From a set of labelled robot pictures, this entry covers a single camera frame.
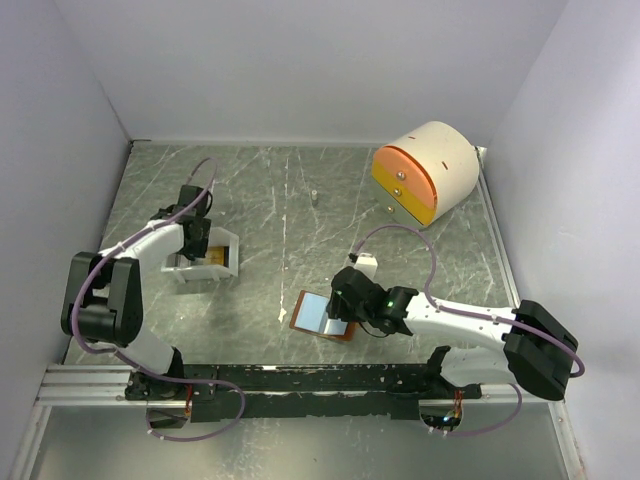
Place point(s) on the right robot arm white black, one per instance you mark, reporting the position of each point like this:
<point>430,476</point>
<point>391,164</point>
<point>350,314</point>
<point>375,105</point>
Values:
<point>526,345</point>

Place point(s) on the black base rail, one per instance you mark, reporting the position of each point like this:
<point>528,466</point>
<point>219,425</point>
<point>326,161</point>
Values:
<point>282,391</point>

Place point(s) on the white card tray box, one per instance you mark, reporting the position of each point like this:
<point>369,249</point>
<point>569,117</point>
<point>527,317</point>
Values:
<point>185,271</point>

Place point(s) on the brown leather card holder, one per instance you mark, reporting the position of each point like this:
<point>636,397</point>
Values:
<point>310,317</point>

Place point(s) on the stack of cards in tray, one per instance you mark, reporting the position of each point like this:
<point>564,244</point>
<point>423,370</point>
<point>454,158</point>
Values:
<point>218,256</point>

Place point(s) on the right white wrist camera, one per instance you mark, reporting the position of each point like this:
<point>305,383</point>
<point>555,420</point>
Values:
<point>365,263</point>

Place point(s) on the cream round drawer cabinet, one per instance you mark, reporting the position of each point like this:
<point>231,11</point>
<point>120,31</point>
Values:
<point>423,174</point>

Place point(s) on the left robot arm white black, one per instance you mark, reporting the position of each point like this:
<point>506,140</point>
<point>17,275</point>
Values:
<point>103,302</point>

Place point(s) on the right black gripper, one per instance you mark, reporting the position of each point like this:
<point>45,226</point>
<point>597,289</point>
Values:
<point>336,309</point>

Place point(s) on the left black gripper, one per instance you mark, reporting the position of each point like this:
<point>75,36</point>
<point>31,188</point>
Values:
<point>199,249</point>

